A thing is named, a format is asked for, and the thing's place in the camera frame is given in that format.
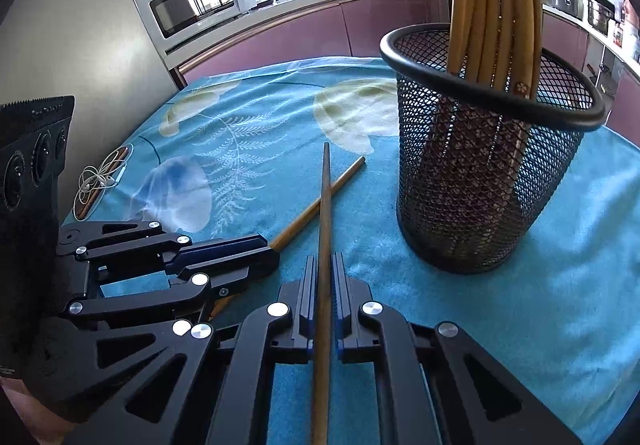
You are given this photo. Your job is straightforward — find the blue printed tablecloth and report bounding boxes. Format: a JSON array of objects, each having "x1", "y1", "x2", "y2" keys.
[{"x1": 62, "y1": 56, "x2": 640, "y2": 445}]

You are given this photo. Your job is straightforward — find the black mesh utensil holder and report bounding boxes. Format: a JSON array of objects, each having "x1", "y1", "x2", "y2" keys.
[{"x1": 379, "y1": 23, "x2": 609, "y2": 275}]

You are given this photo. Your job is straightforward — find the purple kitchen cabinets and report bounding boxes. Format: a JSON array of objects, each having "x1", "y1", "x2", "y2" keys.
[{"x1": 170, "y1": 0, "x2": 640, "y2": 127}]

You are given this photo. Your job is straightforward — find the white earphones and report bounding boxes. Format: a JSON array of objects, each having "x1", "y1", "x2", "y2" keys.
[{"x1": 75, "y1": 148, "x2": 132, "y2": 217}]

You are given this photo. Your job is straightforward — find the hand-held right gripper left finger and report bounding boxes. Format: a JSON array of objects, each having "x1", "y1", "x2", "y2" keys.
[{"x1": 62, "y1": 255, "x2": 319, "y2": 445}]

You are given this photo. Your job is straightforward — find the silver refrigerator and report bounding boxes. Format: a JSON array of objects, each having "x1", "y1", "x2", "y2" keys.
[{"x1": 0, "y1": 0, "x2": 197, "y2": 206}]

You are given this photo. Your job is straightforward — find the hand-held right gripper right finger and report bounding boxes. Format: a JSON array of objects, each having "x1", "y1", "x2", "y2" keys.
[{"x1": 332, "y1": 252, "x2": 584, "y2": 445}]

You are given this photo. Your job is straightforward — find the bunch of wooden chopsticks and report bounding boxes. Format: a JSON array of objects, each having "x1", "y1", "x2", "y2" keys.
[{"x1": 435, "y1": 0, "x2": 546, "y2": 256}]

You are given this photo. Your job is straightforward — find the wooden chopstick red patterned end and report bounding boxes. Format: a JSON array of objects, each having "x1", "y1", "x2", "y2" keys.
[
  {"x1": 311, "y1": 142, "x2": 334, "y2": 445},
  {"x1": 209, "y1": 155, "x2": 367, "y2": 321}
]

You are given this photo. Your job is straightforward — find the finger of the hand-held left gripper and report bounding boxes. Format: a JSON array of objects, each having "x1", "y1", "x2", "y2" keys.
[
  {"x1": 45, "y1": 247, "x2": 282, "y2": 422},
  {"x1": 56, "y1": 220, "x2": 269, "y2": 272}
]

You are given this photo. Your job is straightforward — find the silver microwave oven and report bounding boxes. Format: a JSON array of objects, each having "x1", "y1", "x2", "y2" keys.
[{"x1": 148, "y1": 0, "x2": 257, "y2": 57}]

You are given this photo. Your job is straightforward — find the person's left forearm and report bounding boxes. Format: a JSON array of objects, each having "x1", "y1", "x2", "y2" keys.
[{"x1": 2, "y1": 377, "x2": 76, "y2": 441}]

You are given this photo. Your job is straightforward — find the steel stock pot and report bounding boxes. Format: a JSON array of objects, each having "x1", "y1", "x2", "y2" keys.
[{"x1": 586, "y1": 0, "x2": 617, "y2": 34}]

